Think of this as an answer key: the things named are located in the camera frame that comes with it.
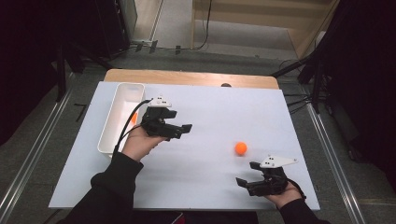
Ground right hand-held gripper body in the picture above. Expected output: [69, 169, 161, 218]
[245, 155, 299, 198]

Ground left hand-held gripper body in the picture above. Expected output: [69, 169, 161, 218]
[140, 93, 185, 141]

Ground plain orange ball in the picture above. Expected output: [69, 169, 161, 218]
[234, 141, 248, 156]

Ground long white plastic bin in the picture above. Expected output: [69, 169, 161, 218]
[97, 82, 148, 158]

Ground person's right hand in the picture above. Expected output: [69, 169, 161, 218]
[264, 181, 304, 210]

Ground person's left hand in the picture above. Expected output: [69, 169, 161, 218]
[120, 124, 170, 162]

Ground white board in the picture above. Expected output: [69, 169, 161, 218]
[49, 81, 321, 211]

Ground wooden table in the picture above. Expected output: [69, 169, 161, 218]
[103, 68, 280, 91]

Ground black stand legs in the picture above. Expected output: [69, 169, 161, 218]
[270, 54, 325, 115]
[55, 41, 114, 103]

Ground dark cabinet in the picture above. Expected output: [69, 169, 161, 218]
[92, 0, 138, 60]

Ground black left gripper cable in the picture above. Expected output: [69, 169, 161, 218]
[112, 98, 153, 158]

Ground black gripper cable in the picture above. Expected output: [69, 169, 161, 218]
[286, 177, 307, 201]
[112, 98, 153, 158]

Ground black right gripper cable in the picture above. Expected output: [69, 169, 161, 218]
[286, 177, 307, 201]

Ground metal floor rail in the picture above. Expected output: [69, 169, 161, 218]
[306, 102, 368, 224]
[0, 73, 77, 218]

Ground black floor cables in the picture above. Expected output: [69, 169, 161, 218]
[279, 59, 313, 116]

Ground black hanging cable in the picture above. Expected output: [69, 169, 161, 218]
[191, 0, 214, 51]

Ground light wooden frame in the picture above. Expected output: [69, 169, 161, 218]
[190, 0, 341, 60]

